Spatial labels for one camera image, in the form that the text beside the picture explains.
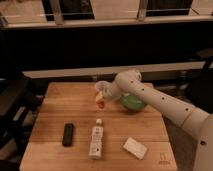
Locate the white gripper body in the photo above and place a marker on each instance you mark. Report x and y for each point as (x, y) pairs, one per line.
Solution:
(107, 94)

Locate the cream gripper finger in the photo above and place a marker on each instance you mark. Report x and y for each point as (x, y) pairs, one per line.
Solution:
(99, 98)

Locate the orange red pepper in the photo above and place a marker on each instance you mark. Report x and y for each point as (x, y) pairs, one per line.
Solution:
(101, 105)

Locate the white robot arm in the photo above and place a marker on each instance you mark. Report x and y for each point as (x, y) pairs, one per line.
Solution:
(193, 120)

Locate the white sponge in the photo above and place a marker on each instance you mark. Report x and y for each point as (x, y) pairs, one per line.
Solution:
(135, 148)

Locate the clear plastic cup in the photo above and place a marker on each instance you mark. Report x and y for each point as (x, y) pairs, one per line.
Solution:
(100, 85)

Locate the green bowl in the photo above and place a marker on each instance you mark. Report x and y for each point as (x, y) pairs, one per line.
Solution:
(132, 102)

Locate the white plastic bottle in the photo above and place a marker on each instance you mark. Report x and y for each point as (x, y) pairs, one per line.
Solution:
(95, 150)

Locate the black remote control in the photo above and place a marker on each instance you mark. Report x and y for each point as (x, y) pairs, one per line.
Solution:
(68, 134)

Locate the black chair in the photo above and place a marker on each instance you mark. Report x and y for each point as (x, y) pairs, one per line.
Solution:
(15, 102)

